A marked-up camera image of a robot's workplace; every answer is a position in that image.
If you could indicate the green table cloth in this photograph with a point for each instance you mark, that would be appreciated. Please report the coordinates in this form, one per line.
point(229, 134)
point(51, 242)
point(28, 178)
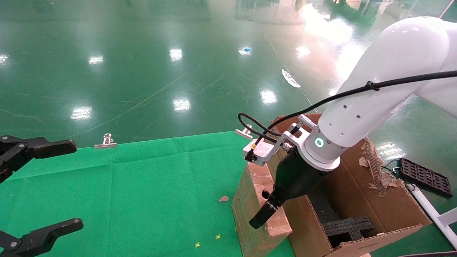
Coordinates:
point(125, 196)

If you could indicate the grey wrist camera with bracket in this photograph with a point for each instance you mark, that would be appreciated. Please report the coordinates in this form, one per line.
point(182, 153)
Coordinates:
point(260, 151)

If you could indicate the large torn cardboard carton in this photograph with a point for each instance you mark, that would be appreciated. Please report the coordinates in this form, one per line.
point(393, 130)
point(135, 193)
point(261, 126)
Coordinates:
point(385, 210)

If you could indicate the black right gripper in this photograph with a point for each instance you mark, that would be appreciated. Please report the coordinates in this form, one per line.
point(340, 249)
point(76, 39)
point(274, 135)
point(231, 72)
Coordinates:
point(296, 175)

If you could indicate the silver binder clip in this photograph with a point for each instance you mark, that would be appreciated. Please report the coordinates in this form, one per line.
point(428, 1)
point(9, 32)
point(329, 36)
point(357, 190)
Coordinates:
point(244, 132)
point(105, 145)

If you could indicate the brown cardboard scrap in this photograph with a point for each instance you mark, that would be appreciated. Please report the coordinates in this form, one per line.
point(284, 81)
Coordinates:
point(224, 198)

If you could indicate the black foam insert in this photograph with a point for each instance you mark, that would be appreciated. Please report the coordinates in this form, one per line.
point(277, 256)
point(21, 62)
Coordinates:
point(348, 228)

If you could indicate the white stand with foot bar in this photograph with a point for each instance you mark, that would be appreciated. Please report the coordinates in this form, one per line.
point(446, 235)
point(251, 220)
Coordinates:
point(448, 9)

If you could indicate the white pipe frame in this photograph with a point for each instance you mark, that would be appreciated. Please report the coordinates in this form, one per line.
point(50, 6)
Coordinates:
point(428, 208)

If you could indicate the blue paper scrap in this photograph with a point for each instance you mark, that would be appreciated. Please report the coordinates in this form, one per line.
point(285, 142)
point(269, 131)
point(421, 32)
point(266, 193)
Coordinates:
point(245, 50)

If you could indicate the black plastic grid tray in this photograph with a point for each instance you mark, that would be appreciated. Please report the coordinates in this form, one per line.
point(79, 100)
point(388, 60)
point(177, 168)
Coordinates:
point(425, 176)

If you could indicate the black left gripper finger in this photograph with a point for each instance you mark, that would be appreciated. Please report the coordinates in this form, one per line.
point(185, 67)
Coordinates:
point(39, 238)
point(43, 147)

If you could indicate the small brown cardboard box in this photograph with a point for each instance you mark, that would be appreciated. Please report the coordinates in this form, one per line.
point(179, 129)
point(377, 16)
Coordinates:
point(250, 214)

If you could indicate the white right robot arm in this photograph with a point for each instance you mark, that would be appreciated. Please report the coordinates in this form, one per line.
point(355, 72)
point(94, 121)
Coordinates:
point(392, 60)

